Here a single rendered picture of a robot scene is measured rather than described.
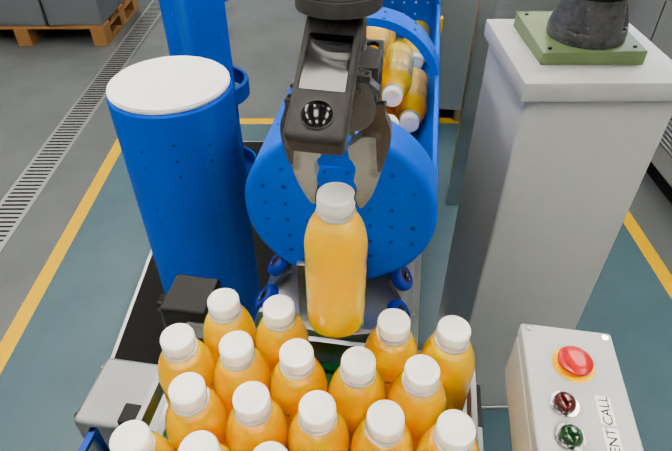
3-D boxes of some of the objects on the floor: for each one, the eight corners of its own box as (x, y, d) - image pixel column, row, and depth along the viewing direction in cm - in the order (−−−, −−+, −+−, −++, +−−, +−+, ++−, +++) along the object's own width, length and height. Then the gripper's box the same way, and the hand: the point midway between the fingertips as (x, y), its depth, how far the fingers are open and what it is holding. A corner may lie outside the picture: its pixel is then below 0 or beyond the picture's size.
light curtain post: (458, 197, 255) (548, -282, 148) (459, 205, 251) (551, -284, 143) (445, 196, 256) (525, -282, 149) (445, 204, 251) (527, -284, 144)
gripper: (414, -29, 46) (397, 172, 59) (282, -34, 47) (295, 163, 61) (409, 7, 39) (391, 224, 53) (256, -1, 41) (277, 212, 54)
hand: (336, 199), depth 54 cm, fingers closed on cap, 4 cm apart
